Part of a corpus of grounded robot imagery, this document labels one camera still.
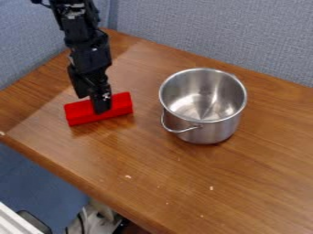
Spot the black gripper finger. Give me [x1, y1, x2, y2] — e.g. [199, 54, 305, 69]
[67, 65, 90, 99]
[90, 84, 111, 114]

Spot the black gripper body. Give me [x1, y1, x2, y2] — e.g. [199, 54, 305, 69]
[64, 31, 114, 92]

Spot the red rectangular block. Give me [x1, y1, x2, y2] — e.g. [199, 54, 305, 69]
[64, 92, 134, 126]

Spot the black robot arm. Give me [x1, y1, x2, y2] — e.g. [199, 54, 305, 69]
[31, 0, 112, 114]

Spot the stainless steel pot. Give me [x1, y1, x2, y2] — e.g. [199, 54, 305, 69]
[159, 68, 249, 144]

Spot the white device under table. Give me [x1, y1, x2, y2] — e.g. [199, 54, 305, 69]
[63, 199, 122, 234]

